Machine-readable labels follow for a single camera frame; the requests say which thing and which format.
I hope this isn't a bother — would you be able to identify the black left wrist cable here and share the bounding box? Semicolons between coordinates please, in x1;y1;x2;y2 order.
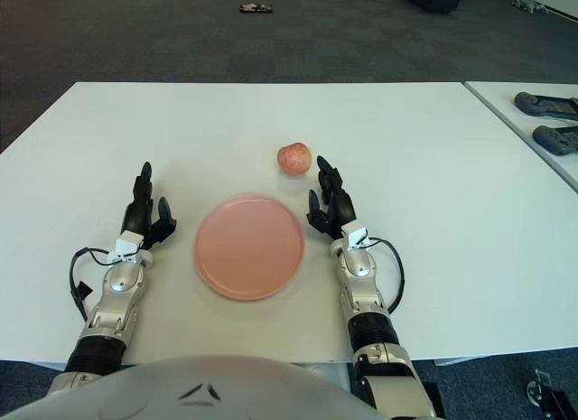
69;246;121;322

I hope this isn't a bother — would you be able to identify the silver robot torso shell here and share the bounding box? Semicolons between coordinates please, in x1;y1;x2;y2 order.
0;354;385;420

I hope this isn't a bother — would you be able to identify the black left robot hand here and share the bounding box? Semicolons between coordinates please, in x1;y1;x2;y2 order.
115;161;178;263

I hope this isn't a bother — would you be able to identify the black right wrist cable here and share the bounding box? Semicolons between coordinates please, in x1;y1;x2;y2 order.
368;237;404;315

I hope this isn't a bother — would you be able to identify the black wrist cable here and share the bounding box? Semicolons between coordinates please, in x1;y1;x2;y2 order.
69;246;121;322
368;237;404;315

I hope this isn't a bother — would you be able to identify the pink round plate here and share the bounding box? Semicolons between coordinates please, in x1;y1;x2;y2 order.
193;192;306;303

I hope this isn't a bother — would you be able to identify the small grey floor object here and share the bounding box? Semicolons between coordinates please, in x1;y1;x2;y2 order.
509;0;550;14

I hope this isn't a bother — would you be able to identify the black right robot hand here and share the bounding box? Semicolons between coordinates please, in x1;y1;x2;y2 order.
305;155;371;255

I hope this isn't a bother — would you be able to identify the red yellow apple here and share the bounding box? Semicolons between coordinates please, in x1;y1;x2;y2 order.
276;141;312;175

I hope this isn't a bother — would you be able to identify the dark grey game controller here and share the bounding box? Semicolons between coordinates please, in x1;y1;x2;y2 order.
531;125;578;156
513;91;578;121

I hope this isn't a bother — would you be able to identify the black metal caster frame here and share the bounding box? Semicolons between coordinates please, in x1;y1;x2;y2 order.
526;369;578;420

